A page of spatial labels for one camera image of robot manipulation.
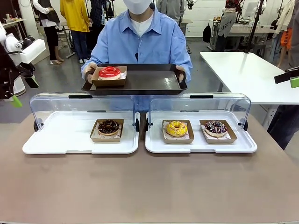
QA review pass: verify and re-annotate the chocolate sprinkled donut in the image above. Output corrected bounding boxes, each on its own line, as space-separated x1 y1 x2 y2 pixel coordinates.
98 119 121 137

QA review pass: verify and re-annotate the dark brown serving tray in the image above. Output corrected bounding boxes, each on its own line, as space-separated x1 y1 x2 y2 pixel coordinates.
81 63 188 96

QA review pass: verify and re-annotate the white round column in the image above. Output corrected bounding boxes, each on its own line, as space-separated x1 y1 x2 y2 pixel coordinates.
18 0 42 43

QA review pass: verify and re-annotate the purple drizzled donut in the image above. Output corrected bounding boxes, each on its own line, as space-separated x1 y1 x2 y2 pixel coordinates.
204 120 228 137

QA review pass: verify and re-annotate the person in grey sweater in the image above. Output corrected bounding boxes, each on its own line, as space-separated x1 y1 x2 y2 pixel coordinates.
156 0 185 26

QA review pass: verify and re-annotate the long grey background workbench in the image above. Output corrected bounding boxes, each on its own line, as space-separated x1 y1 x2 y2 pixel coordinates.
208 18 277 51

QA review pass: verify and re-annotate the person's right forearm blue sleeve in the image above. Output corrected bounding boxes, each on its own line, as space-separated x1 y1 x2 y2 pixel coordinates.
87 49 107 69

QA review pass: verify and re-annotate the person's right hand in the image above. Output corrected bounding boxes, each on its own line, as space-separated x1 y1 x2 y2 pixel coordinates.
81 63 99 84

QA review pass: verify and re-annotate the person's left forearm blue sleeve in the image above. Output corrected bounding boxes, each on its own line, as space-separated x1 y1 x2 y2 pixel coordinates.
177 49 193 73

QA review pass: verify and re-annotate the person in yellow hoodie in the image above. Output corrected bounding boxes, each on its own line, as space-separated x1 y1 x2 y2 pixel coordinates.
59 0 93 64

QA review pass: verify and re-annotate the cardboard tray of purple donut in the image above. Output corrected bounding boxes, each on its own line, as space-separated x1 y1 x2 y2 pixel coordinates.
199 119 238 144

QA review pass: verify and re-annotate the person in white shirt vest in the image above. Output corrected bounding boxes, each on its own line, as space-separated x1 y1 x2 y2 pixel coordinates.
32 0 65 66

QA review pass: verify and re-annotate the white display tray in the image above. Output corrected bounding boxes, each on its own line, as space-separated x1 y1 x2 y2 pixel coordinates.
145 111 258 154
22 111 141 155

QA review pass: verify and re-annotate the white background table with items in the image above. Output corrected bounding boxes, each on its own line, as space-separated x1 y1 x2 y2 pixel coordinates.
0 14 28 30

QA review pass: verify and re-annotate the mannequin with orange shirt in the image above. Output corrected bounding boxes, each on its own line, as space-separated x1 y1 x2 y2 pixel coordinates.
272 0 296 69

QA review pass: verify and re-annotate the red floral garment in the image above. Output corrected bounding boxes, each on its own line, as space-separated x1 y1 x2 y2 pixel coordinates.
225 0 244 14

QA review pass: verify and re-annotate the red glazed donut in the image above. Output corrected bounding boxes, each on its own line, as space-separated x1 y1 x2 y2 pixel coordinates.
98 66 122 80

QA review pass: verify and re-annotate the person in dark clothes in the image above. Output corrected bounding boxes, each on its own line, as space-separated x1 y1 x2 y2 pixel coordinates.
87 0 113 53

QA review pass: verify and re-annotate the cardboard tray of chocolate donut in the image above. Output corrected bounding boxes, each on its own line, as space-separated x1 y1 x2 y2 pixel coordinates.
90 119 125 143

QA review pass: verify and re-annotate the white side table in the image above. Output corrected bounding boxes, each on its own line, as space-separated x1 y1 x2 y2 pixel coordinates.
199 51 299 128

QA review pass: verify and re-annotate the yellow sprinkled donut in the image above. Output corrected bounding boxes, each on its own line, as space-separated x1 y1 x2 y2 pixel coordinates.
166 120 188 138

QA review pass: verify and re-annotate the black hanging bag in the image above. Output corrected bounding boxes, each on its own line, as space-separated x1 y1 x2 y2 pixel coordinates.
202 23 212 43

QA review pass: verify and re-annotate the person's left hand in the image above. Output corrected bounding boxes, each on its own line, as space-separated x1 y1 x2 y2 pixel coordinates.
175 65 188 83

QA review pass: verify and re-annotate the clear plastic display lid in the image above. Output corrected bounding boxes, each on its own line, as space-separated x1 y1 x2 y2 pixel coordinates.
146 92 252 132
29 92 140 133

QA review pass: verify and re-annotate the cardboard tray of yellow donut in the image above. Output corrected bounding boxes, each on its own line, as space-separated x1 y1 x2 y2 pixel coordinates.
162 119 195 144

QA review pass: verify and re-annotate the black stand pole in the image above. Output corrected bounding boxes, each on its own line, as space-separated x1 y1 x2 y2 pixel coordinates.
244 0 266 54

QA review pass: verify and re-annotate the person in blue shirt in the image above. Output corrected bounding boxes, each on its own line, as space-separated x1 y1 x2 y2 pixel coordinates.
87 8 193 112

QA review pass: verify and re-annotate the person in grey jacket dark trousers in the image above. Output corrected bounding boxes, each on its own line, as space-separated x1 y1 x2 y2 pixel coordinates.
267 14 299 150

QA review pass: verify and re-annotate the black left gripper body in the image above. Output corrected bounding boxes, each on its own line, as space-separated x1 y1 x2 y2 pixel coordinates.
0 44 34 100

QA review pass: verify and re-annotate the cardboard tray of red donut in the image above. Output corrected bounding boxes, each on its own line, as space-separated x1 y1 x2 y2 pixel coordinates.
91 65 128 88

